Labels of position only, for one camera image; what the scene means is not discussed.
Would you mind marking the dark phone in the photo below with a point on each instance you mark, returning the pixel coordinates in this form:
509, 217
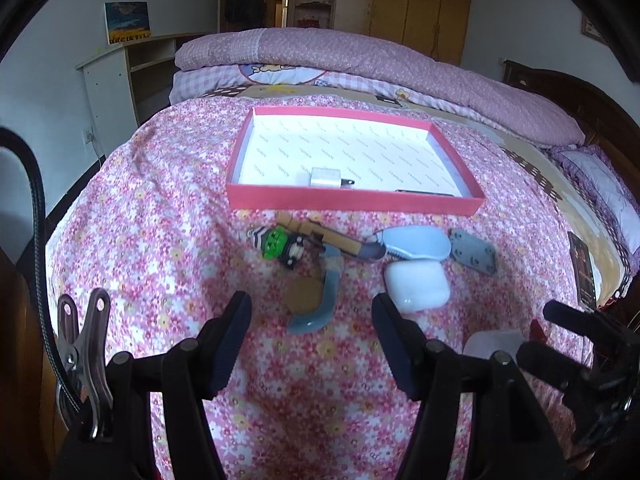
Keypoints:
582, 270

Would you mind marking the wooden nightstand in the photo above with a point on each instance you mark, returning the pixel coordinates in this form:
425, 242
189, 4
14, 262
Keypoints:
125, 80

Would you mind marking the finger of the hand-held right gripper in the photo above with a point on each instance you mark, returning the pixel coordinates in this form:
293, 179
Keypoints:
585, 322
550, 365

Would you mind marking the white plastic object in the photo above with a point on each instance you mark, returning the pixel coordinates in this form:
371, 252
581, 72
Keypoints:
492, 344

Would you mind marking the pink folded quilt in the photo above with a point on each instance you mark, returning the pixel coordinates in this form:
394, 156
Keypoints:
400, 65

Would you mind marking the wooden wardrobe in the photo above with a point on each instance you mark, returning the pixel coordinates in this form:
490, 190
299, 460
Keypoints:
405, 5

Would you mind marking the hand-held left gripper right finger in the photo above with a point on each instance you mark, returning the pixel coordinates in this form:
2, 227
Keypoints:
395, 345

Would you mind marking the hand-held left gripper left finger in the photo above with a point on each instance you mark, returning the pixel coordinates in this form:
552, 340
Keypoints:
232, 340

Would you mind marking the small framed picture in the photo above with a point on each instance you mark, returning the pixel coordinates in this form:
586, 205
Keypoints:
593, 27

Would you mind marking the dark wooden headboard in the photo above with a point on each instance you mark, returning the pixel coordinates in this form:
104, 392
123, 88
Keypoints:
580, 100

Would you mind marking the white earbuds case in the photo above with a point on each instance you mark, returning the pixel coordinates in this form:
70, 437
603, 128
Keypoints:
415, 285

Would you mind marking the brown wooden furniture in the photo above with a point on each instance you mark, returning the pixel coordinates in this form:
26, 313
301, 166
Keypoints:
22, 360

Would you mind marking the metal spring clip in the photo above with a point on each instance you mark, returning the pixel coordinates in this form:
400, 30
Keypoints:
85, 360

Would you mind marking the purple floral pillow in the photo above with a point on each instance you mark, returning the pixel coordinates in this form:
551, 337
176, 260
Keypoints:
607, 187

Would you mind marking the white charger plug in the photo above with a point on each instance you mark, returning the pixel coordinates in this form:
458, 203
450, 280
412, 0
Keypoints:
327, 177

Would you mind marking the floral pink bedsheet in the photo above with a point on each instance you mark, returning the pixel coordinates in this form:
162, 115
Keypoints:
165, 240

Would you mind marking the red shallow cardboard box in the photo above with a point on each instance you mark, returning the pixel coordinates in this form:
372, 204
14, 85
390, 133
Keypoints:
350, 145

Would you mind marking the thin black flat item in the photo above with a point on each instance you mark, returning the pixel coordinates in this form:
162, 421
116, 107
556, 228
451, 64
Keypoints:
425, 192

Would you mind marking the wall socket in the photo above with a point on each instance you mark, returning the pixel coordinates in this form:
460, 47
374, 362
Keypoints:
89, 135

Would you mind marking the grey metal plate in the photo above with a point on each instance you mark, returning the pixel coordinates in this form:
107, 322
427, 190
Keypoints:
472, 252

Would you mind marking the blue and yellow painting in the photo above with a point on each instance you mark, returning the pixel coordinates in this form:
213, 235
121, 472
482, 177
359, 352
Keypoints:
127, 22

